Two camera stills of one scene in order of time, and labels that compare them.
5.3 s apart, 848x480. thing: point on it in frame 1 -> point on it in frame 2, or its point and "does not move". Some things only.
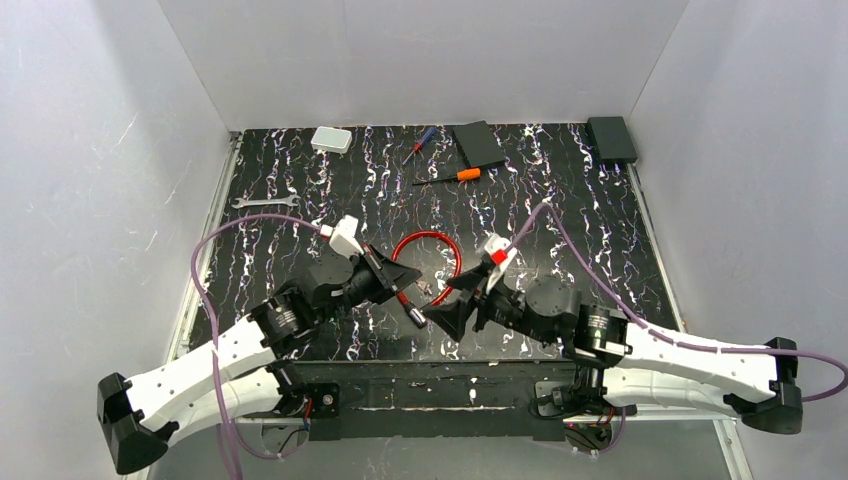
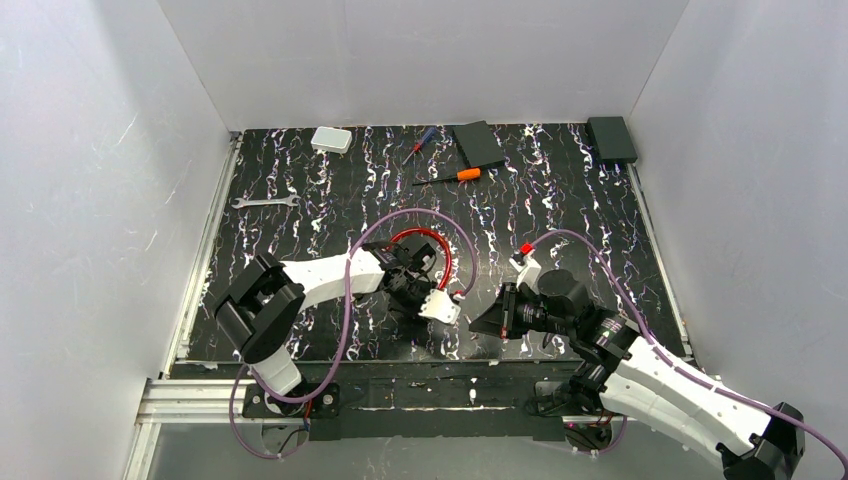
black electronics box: (611, 139) does not move
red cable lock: (417, 317) -> (440, 237)
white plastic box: (332, 139) does not move
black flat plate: (478, 144) does not move
